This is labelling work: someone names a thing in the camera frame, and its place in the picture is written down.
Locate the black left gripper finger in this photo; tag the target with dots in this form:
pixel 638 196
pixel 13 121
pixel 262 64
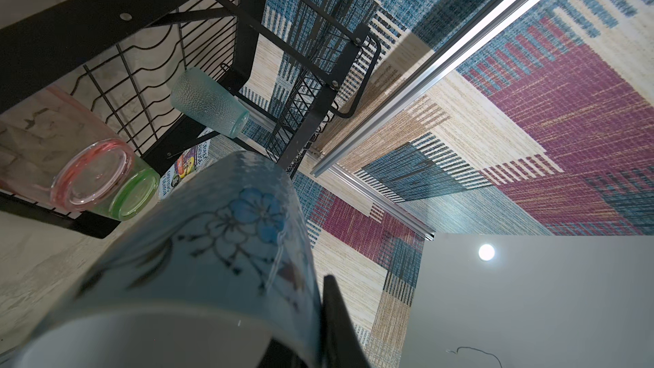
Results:
pixel 339 342

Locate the blue white ceramic mug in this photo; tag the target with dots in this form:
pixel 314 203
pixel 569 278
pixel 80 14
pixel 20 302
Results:
pixel 219 274

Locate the green plastic cup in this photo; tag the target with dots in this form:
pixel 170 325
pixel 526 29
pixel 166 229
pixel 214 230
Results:
pixel 133 195

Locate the teal translucent plastic cup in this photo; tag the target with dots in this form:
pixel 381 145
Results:
pixel 202 99

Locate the black wire dish rack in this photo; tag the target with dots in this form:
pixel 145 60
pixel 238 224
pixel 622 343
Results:
pixel 292 63

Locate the pink translucent plastic cup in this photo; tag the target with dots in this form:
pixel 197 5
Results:
pixel 56 152

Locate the treehouse paperback book on table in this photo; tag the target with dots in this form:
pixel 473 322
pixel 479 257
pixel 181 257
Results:
pixel 189 162

